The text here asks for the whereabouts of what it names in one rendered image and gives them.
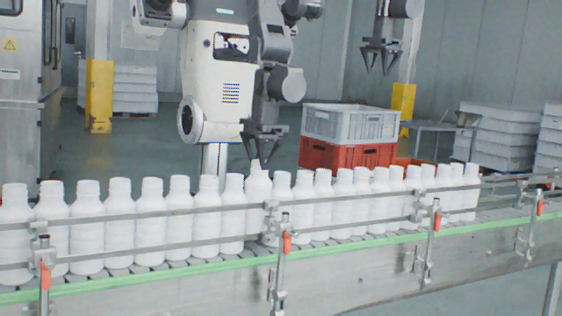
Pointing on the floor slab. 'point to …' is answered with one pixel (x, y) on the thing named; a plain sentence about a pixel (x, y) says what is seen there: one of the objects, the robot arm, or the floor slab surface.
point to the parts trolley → (437, 132)
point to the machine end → (30, 91)
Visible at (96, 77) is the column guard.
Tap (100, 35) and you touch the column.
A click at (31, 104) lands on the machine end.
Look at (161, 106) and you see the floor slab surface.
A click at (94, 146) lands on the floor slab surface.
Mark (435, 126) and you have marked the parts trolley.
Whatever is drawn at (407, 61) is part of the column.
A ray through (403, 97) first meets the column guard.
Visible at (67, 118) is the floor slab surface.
